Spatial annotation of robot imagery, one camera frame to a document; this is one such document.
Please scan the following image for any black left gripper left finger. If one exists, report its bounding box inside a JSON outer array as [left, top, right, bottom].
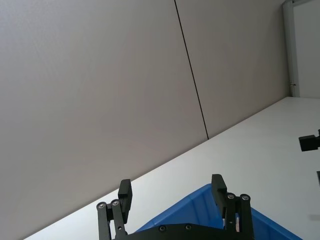
[[96, 178, 134, 240]]

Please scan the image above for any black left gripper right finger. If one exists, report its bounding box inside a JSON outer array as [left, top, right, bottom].
[[211, 174, 255, 238]]

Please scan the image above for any blue plastic bin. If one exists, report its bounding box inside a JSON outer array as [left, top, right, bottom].
[[134, 183, 305, 240]]

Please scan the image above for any pale grey door frame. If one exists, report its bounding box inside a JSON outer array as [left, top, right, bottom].
[[282, 0, 320, 98]]

